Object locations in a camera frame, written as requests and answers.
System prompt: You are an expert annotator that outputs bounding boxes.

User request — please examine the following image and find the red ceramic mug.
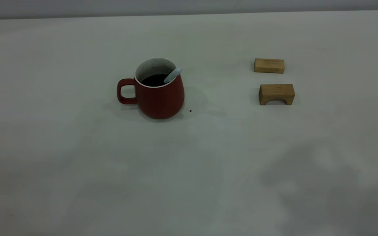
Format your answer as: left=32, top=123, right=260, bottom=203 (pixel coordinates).
left=116, top=58, right=185, bottom=120

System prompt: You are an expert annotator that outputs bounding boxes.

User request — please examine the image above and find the spoon with pale blue handle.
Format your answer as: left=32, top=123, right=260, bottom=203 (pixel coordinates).
left=163, top=67, right=182, bottom=84

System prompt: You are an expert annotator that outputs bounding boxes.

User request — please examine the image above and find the dark coffee liquid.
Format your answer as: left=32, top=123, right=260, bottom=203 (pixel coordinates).
left=141, top=74, right=170, bottom=88

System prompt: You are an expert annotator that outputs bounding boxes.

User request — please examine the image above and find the arched wooden block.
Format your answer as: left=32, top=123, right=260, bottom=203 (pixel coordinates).
left=259, top=84, right=295, bottom=106

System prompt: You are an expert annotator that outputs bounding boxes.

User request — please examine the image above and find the flat rectangular wooden block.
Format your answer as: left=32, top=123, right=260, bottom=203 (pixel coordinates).
left=254, top=58, right=285, bottom=74

